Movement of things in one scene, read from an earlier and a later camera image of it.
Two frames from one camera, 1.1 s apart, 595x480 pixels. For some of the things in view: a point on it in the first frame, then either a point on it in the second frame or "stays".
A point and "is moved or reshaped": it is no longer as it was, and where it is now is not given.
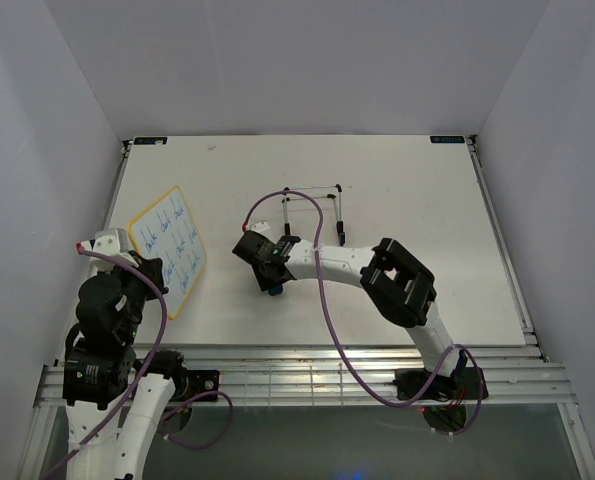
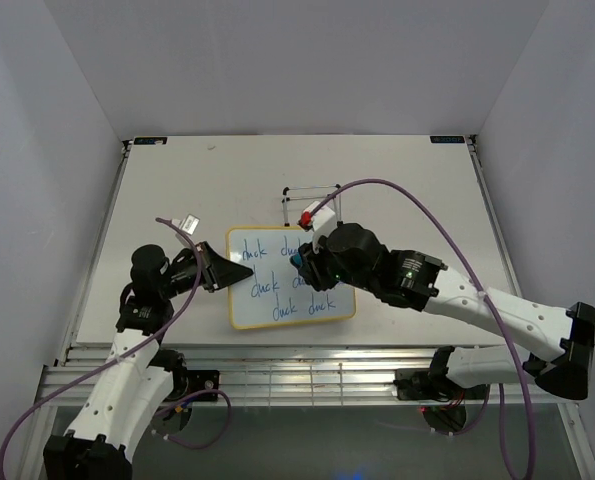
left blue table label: x=150 y=140 stays
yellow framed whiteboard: x=165 y=230 → x=275 y=294
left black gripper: x=154 y=264 → x=220 y=271
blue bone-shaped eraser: x=275 y=290 is moved or reshaped
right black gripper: x=264 y=282 → x=312 y=268
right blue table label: x=447 y=139 stays
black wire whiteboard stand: x=342 y=234 stays
